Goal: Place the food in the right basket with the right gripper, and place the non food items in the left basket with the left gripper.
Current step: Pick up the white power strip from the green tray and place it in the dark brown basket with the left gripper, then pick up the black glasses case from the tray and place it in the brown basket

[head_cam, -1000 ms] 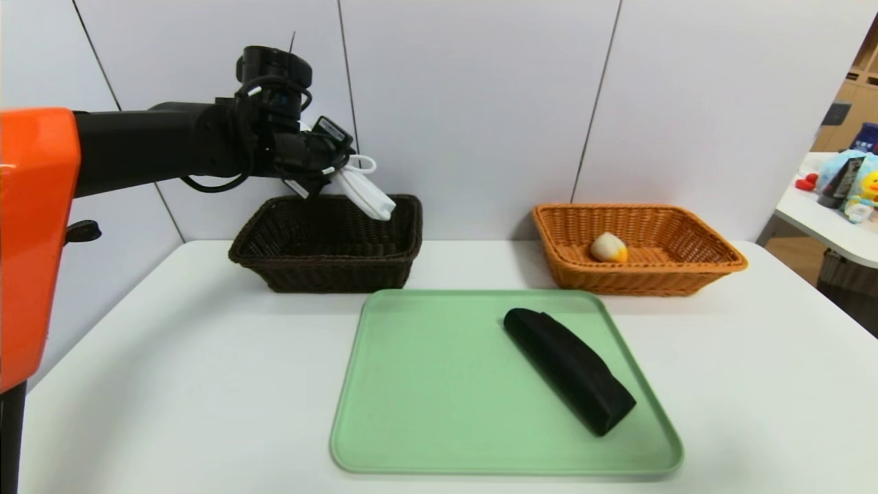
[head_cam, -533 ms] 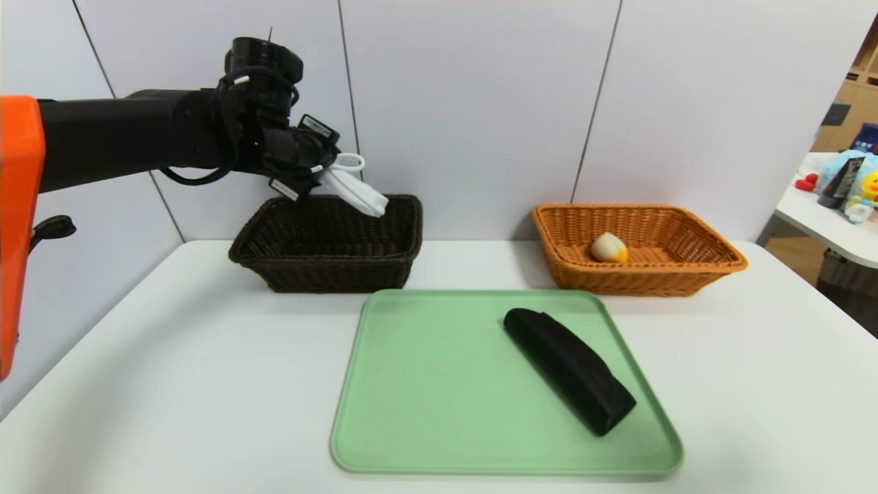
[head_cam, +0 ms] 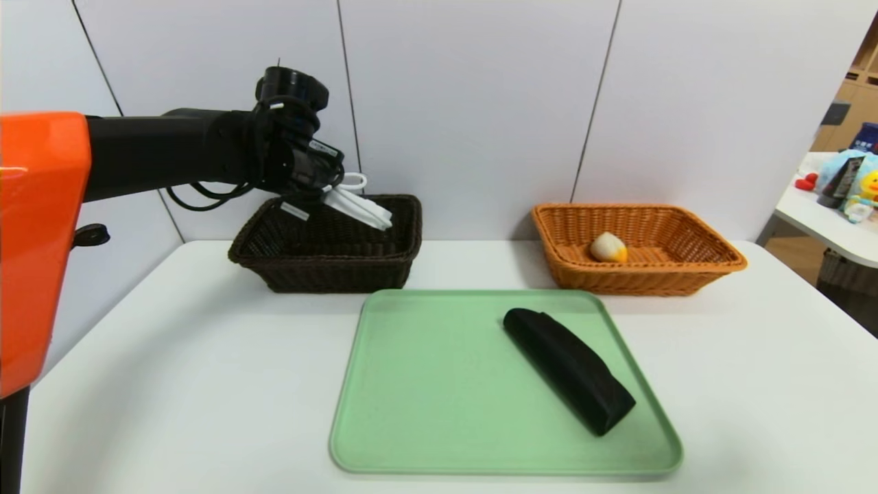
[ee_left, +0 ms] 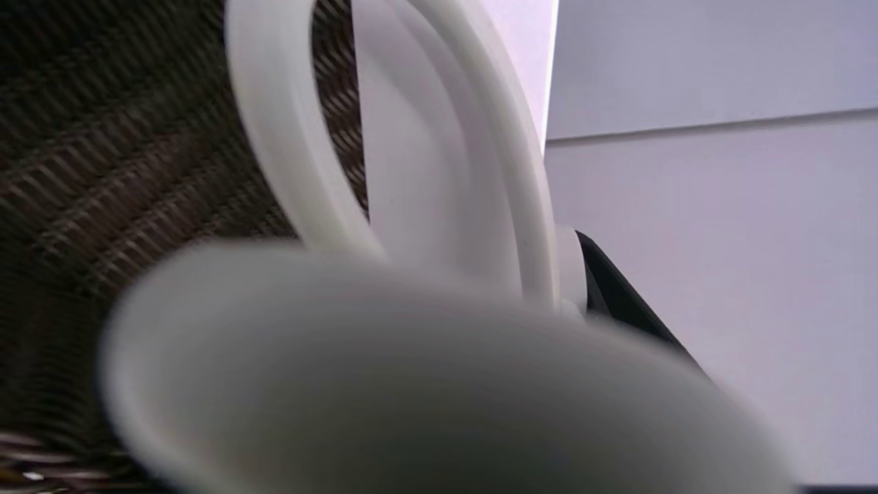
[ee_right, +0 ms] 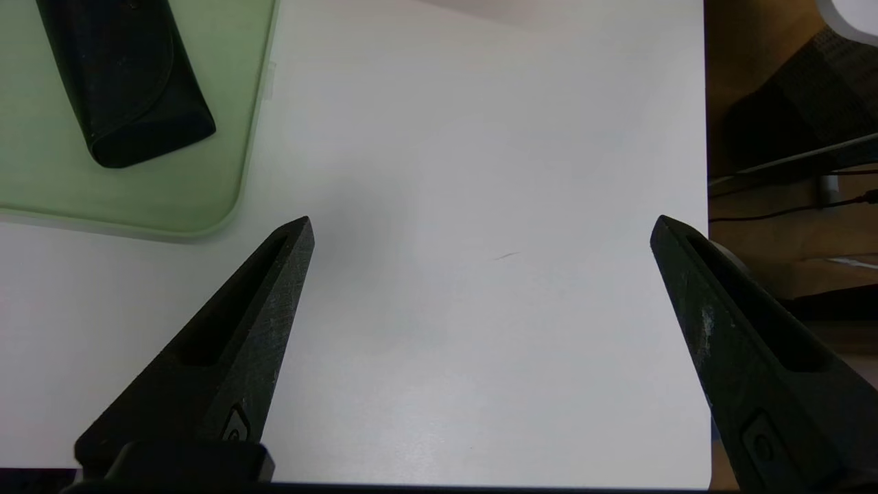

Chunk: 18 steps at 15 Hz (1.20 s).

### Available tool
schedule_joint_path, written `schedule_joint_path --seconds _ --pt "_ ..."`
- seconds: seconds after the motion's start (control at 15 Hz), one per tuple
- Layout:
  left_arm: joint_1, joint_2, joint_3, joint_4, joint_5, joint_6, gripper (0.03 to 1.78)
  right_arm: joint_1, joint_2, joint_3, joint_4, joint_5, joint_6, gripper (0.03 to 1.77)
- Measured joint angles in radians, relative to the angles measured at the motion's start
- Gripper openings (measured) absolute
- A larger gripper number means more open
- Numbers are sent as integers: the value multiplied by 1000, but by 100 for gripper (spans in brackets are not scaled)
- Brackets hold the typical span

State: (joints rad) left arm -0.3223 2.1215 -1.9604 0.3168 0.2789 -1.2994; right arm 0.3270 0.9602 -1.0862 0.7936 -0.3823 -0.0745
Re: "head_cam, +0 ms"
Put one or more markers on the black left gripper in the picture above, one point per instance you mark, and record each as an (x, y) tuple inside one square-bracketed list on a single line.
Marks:
[(293, 211)]

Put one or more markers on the orange and white food item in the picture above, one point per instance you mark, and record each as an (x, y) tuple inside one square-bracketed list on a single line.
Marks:
[(607, 248)]

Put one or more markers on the black fabric pouch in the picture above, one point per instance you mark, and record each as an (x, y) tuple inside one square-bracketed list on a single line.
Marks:
[(569, 370)]

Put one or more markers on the orange and black left arm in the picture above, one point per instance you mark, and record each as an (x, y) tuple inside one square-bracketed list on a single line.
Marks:
[(41, 240)]

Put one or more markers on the dark brown wicker basket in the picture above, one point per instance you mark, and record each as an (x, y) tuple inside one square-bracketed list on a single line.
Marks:
[(329, 274)]

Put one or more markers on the orange wicker basket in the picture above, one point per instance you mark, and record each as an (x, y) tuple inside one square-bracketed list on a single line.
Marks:
[(617, 281)]

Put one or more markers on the light green plastic tray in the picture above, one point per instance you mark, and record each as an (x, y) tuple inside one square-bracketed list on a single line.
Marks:
[(439, 412)]

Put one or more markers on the small red toy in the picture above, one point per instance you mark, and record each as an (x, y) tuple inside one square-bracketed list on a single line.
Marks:
[(804, 184)]

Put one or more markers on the white side table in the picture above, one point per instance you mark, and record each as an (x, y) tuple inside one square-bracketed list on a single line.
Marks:
[(823, 230)]

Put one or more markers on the black tube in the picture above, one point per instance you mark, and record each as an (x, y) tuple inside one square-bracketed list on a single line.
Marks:
[(838, 185)]

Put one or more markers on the dark grey box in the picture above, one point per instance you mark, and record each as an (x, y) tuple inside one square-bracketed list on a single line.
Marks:
[(834, 115)]

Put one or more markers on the grey wicker bin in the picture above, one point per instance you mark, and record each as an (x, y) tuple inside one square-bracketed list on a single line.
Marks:
[(847, 271)]

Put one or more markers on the small white toy figure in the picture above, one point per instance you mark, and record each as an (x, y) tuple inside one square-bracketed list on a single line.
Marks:
[(856, 214)]

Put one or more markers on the dark blue box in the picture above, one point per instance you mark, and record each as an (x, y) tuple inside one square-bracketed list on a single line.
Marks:
[(865, 140)]

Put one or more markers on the wooden shelf unit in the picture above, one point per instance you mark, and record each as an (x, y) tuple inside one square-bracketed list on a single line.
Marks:
[(861, 103)]

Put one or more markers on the yellow duck toy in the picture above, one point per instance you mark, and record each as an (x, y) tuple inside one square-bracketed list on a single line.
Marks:
[(871, 185)]

